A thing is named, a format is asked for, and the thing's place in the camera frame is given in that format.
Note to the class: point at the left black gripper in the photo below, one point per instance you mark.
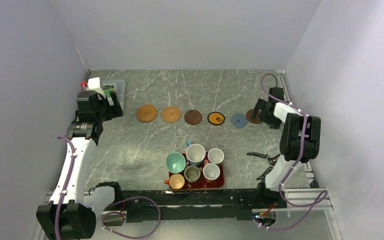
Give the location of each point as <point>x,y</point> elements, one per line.
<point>115,110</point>

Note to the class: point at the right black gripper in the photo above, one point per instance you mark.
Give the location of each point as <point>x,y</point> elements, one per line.
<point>274,123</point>

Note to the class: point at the brown wooden coaster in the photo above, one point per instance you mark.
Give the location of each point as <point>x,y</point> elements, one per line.
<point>250,114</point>

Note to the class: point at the blue felt coaster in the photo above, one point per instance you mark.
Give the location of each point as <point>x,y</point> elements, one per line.
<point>239,120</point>

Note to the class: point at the woven rattan coaster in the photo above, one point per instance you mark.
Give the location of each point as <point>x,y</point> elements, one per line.
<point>146,113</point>
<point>171,114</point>

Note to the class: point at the black orange smiley coaster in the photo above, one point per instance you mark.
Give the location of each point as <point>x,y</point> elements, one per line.
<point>216,118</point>

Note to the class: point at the dark wooden coaster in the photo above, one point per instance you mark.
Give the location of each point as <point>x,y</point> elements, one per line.
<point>193,117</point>

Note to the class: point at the blue white cup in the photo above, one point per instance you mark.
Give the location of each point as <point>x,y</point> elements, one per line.
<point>195,153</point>

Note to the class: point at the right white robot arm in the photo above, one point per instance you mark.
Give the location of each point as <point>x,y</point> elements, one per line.
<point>299,142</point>

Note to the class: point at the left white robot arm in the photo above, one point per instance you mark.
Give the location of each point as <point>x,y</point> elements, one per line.
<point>70,214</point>

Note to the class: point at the small white cup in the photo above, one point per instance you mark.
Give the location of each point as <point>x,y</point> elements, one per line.
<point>216,156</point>

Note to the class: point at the teal green cup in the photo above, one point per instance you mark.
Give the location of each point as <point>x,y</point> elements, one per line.
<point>175,162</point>

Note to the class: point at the red white cup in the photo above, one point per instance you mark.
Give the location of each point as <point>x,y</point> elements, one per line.
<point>211,171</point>

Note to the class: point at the orange cup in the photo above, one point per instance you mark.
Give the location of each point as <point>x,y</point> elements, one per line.
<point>175,181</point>

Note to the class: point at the olive green cup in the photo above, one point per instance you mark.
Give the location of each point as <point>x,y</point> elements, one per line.
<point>192,174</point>

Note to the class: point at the clear plastic screw box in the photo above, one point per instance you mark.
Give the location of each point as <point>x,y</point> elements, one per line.
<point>118,86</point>

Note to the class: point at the black pliers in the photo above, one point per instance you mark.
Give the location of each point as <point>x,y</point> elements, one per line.
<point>272,160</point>

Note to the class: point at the red serving tray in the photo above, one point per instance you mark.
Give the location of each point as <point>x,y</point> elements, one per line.
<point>202,183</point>

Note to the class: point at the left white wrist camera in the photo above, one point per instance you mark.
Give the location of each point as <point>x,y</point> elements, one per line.
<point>93,84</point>

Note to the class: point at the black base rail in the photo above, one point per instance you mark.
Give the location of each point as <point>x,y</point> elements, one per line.
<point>152,205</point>

